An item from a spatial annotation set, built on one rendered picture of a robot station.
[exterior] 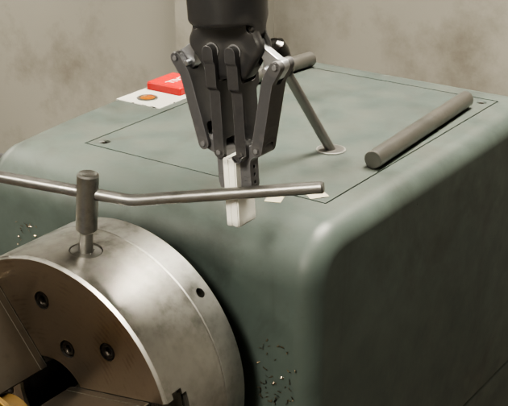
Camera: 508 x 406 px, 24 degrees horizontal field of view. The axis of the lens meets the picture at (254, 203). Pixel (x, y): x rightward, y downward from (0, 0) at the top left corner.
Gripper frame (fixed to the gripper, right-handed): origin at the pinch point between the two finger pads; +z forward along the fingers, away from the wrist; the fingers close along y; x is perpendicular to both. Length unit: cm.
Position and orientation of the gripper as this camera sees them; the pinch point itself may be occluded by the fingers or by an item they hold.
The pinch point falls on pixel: (239, 188)
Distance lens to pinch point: 114.5
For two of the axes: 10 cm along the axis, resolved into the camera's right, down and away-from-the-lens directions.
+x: 5.7, -3.1, 7.6
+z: 0.6, 9.4, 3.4
